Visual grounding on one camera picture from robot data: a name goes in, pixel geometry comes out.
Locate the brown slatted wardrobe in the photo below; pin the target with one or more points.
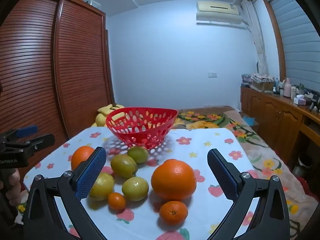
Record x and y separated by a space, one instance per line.
37 80

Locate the large orange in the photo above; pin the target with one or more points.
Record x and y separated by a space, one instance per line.
173 178

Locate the large oval green fruit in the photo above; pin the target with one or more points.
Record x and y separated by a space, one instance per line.
123 166

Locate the white floral tablecloth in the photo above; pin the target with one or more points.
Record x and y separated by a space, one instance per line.
200 142

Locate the yellow-green lemon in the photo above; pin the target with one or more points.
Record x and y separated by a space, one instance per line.
135 188
105 187

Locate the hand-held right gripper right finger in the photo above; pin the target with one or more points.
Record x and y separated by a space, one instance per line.
221 173

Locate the pale box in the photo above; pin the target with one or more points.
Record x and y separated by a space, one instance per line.
93 3

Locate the white wall switch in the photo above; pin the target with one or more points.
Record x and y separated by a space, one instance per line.
212 74

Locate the dark waste bin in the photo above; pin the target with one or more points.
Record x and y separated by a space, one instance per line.
302 166

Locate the floral bed blanket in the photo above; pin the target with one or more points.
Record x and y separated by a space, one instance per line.
262 155

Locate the pink thermos jug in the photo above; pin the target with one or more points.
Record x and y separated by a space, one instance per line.
287 88

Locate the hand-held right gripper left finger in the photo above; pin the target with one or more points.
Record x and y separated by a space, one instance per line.
91 173

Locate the tissue box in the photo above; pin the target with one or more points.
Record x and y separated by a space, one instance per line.
300 100

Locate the grey window blind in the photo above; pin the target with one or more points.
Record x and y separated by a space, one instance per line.
297 42

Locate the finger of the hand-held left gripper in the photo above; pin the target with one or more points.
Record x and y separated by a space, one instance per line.
42 141
25 131

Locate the blue cloth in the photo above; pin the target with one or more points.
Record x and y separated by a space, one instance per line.
250 120

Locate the cardboard box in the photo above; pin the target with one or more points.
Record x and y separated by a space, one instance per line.
261 86

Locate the pile of patterned packets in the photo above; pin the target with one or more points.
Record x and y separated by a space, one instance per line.
262 77

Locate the medium orange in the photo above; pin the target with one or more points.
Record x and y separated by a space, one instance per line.
80 155

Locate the tiny oval orange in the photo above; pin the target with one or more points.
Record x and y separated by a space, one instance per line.
116 201

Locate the wooden window frame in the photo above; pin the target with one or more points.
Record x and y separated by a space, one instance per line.
276 35

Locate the long wooden cabinet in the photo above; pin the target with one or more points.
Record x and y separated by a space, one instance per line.
275 115

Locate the small mandarin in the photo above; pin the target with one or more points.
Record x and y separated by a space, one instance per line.
173 212

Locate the wall air conditioner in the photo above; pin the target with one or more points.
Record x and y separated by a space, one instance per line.
220 13

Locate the person's left hand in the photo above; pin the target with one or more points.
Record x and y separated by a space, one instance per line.
15 187

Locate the red perforated plastic basket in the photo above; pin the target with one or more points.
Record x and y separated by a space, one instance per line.
173 112

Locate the yellow plush toy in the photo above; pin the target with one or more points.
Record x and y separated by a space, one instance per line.
102 117

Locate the pale floral curtain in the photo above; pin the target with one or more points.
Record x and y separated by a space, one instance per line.
257 42

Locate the round green citrus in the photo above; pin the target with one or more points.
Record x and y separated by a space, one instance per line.
138 154

